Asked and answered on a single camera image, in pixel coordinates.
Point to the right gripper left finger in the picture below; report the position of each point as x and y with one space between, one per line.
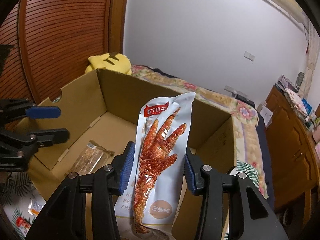
63 215

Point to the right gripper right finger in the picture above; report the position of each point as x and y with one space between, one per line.
250 216

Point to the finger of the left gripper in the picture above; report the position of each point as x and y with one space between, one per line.
16 109
39 139

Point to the orange white snack packet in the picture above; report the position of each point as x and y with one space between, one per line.
35 206

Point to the brown clear snack bar packet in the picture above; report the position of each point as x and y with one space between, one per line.
93 157

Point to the chicken foot snack packet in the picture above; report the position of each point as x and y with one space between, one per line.
147 208

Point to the red snack packet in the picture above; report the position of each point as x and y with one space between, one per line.
22 224

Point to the leaf print cloth mat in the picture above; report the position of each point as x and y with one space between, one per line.
16 194

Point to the wooden sideboard cabinet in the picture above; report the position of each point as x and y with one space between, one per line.
293 158

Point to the brown cardboard box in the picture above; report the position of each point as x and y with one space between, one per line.
104 106

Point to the brown louvered wardrobe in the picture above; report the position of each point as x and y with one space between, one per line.
51 41

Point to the white paper bag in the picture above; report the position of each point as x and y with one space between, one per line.
265 113

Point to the yellow Pikachu plush toy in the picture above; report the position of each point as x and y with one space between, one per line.
110 61

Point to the blue box on sideboard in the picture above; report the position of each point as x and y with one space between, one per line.
307 106

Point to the folded floral cloth stack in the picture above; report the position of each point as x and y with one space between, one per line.
290 92

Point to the small white desk fan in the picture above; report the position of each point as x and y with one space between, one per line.
299 79

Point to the floral beige curtain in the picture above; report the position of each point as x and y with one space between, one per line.
311 61

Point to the wall socket strip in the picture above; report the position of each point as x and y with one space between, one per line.
229 89

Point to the white wall switch plate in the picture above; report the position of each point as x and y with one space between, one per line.
249 56

